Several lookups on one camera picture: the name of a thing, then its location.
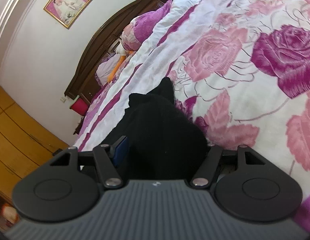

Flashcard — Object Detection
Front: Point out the yellow wooden wardrobe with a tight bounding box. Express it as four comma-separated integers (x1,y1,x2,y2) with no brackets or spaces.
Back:
0,85,69,233

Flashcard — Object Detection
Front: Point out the black knit garment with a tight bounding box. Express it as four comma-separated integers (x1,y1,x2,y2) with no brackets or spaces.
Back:
103,77,209,180

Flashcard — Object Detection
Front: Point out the white orange plush toy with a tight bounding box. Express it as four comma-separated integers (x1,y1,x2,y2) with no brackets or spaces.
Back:
107,36,134,83

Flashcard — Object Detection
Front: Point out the framed wedding photo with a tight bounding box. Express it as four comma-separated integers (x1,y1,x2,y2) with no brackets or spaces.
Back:
44,0,92,29

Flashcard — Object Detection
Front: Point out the purple floral bed quilt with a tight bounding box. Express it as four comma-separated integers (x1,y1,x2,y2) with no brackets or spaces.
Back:
75,0,310,232

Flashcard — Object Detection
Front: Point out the red plastic bucket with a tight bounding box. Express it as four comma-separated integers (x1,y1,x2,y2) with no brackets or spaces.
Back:
69,97,89,116

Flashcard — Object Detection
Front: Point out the dark wooden headboard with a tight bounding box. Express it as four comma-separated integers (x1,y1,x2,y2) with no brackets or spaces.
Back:
64,0,168,105

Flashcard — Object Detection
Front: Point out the lilac pillow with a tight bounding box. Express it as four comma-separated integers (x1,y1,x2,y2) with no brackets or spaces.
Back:
95,54,119,87

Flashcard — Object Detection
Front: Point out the folded purple floral blanket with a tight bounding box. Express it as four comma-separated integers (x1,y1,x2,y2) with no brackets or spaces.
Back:
121,0,173,51

